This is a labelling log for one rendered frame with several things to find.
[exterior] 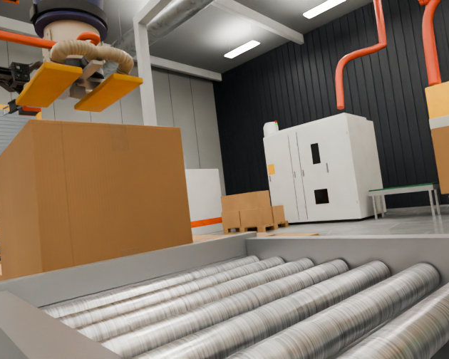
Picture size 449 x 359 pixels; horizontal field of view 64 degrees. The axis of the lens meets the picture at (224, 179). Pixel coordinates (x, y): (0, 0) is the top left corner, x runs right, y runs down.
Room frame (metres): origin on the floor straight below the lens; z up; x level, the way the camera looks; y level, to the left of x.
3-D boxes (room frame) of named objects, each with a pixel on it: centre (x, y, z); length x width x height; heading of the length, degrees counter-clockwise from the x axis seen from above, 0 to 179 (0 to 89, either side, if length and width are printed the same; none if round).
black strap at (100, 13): (1.13, 0.44, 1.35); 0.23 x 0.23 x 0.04
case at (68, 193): (1.14, 0.46, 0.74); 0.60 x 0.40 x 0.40; 40
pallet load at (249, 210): (8.60, -0.60, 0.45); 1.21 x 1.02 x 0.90; 46
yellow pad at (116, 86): (1.19, 0.37, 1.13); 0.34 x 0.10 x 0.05; 42
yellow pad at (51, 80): (1.06, 0.51, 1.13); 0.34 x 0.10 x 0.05; 42
